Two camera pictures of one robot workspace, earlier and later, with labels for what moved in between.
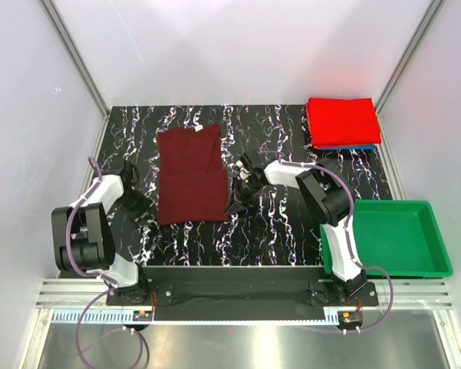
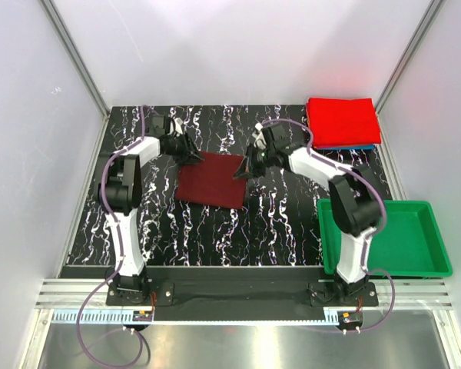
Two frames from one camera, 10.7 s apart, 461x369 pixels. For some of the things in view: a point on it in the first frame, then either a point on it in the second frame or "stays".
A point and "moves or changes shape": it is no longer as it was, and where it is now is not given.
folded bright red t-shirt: x=343 y=121 stays
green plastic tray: x=393 y=238 stays
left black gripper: x=138 y=213 to x=190 y=154
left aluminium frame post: x=76 y=55 stays
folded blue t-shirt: x=347 y=147 stays
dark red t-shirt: x=193 y=185 moves or changes shape
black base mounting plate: x=238 y=293 stays
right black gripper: x=240 y=201 to x=248 y=168
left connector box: x=142 y=316 stays
